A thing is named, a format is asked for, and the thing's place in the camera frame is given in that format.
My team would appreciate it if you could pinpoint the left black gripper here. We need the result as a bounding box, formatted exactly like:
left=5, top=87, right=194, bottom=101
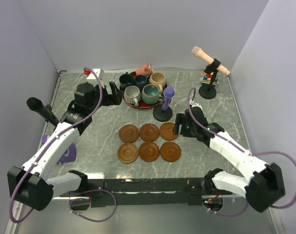
left=88, top=81, right=124, bottom=114

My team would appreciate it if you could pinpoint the wooden coaster four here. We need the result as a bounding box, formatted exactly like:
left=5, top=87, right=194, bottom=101
left=159, top=122, right=178, bottom=141

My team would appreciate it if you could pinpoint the wooden coaster three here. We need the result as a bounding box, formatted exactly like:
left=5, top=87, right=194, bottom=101
left=139, top=123, right=160, bottom=141

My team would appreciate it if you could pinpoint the wooden coaster five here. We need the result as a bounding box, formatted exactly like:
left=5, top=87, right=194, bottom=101
left=160, top=141, right=181, bottom=162

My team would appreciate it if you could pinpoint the wooden coaster one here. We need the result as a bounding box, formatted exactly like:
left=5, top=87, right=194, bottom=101
left=119, top=124, right=139, bottom=143

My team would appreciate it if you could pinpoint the wooden coaster six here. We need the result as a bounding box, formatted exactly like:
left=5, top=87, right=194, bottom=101
left=139, top=142, right=160, bottom=162

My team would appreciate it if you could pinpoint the wooden coaster two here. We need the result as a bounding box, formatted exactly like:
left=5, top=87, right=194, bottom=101
left=117, top=143, right=139, bottom=163

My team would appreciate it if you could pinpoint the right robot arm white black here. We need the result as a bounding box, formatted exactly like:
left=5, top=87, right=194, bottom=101
left=173, top=105, right=285, bottom=213

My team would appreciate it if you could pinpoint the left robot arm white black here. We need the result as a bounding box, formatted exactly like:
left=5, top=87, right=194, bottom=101
left=7, top=82, right=123, bottom=211

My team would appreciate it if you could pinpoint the dark blue small cup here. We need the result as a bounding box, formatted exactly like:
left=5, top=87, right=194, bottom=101
left=134, top=75, right=149, bottom=90

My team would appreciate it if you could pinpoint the pink floral cup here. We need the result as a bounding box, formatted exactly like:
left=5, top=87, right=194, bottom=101
left=135, top=62, right=154, bottom=76

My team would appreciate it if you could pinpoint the black stand of purple microphone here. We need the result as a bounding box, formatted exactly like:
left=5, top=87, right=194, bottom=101
left=153, top=103, right=173, bottom=122

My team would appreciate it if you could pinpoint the dark green mug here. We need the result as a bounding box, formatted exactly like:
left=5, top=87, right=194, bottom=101
left=119, top=73, right=134, bottom=90

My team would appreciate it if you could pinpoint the grey striped mug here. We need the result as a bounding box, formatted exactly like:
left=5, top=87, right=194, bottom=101
left=124, top=86, right=141, bottom=106

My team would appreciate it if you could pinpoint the purple toy microphone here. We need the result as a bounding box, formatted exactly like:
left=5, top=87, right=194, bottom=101
left=162, top=86, right=175, bottom=111

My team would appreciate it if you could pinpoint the red round tray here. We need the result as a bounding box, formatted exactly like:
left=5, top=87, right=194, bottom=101
left=119, top=72, right=167, bottom=109

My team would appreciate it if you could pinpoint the teal glazed mug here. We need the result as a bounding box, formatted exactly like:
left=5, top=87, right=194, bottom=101
left=142, top=84, right=163, bottom=104

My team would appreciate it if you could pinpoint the black stand of pink microphone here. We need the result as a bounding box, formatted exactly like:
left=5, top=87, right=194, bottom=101
left=199, top=59, right=221, bottom=99

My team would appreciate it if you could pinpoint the beige ceramic mug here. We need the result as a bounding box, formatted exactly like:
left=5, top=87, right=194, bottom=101
left=149, top=72, right=166, bottom=94

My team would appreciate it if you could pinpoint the colourful toy car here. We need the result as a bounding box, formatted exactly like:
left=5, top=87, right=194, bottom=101
left=200, top=72, right=219, bottom=87

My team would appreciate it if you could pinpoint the pink toy microphone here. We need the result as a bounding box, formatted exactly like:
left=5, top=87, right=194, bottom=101
left=191, top=46, right=230, bottom=76

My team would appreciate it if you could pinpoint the purple box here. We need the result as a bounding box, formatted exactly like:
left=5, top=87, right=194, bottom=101
left=41, top=135, right=77, bottom=164

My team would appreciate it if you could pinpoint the black microphone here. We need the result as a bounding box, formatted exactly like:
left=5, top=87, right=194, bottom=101
left=26, top=97, right=59, bottom=127

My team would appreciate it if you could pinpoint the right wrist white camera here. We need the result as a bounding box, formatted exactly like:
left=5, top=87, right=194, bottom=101
left=190, top=103, right=203, bottom=110

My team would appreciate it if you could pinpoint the wrist white camera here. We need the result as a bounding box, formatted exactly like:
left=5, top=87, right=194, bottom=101
left=83, top=68, right=105, bottom=80
left=190, top=103, right=203, bottom=110

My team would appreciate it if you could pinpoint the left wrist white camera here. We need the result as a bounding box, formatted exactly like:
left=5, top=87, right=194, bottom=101
left=83, top=68, right=105, bottom=80

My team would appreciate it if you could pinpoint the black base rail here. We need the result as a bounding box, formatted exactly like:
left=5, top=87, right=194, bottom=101
left=61, top=177, right=231, bottom=208

